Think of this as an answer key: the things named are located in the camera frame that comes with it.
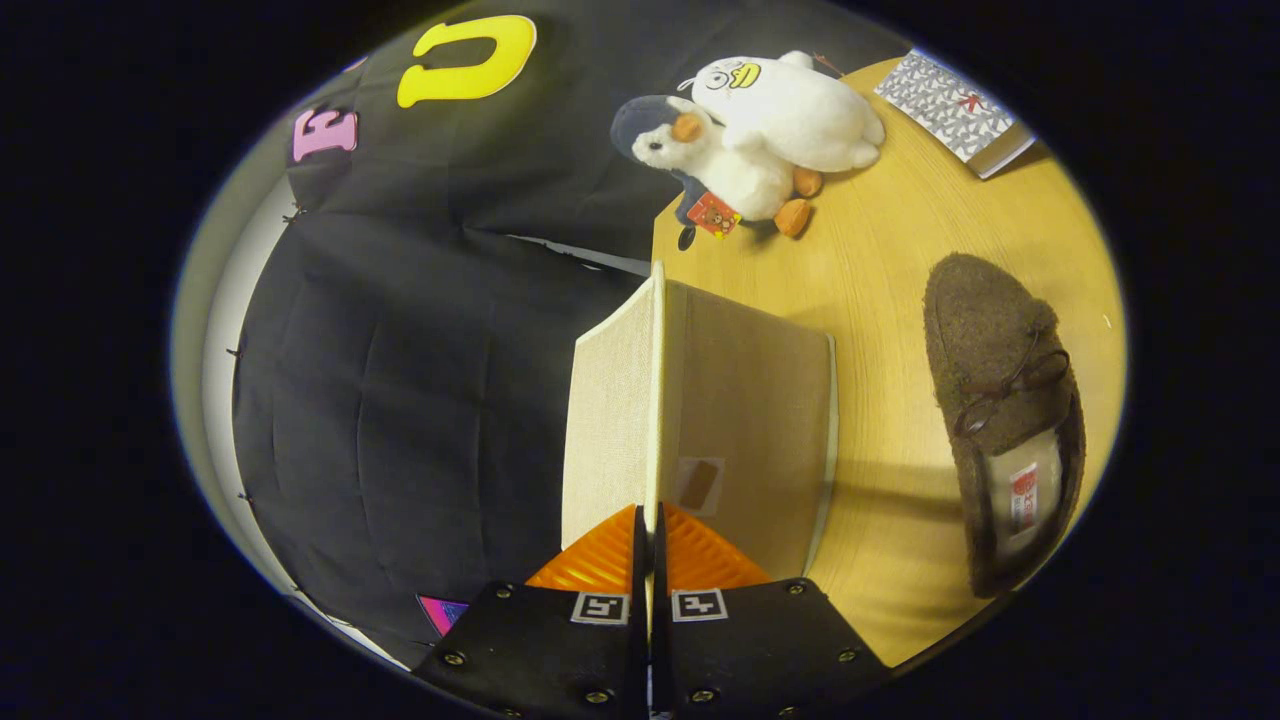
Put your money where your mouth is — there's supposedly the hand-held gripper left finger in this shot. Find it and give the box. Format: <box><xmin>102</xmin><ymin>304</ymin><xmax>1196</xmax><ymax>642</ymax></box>
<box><xmin>413</xmin><ymin>505</ymin><xmax>649</xmax><ymax>720</ymax></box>

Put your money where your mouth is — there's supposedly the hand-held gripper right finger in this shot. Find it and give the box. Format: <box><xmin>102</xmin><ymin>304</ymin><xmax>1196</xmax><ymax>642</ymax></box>
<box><xmin>652</xmin><ymin>503</ymin><xmax>891</xmax><ymax>720</ymax></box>

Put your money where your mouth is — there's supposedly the beige fabric storage box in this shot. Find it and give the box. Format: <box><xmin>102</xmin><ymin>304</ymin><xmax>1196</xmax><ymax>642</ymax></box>
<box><xmin>560</xmin><ymin>262</ymin><xmax>839</xmax><ymax>581</ymax></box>

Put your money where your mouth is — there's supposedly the brown fuzzy shoe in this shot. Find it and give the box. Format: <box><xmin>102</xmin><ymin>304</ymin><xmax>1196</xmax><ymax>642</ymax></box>
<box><xmin>922</xmin><ymin>252</ymin><xmax>1086</xmax><ymax>599</ymax></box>

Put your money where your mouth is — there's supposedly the pink purple printed board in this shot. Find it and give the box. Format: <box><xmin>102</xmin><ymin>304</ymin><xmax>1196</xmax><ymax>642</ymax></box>
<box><xmin>417</xmin><ymin>595</ymin><xmax>469</xmax><ymax>637</ymax></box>

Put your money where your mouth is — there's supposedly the penguin plush toy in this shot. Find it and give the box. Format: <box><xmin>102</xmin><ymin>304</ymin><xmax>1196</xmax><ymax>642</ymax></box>
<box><xmin>610</xmin><ymin>95</ymin><xmax>824</xmax><ymax>239</ymax></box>

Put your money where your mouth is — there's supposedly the white duck plush toy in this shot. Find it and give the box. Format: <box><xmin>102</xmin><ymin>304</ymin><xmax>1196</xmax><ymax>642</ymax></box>
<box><xmin>678</xmin><ymin>50</ymin><xmax>886</xmax><ymax>173</ymax></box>

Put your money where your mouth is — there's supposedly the grey patterned cover book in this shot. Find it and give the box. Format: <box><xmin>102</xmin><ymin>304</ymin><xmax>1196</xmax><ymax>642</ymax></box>
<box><xmin>874</xmin><ymin>50</ymin><xmax>1036</xmax><ymax>180</ymax></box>

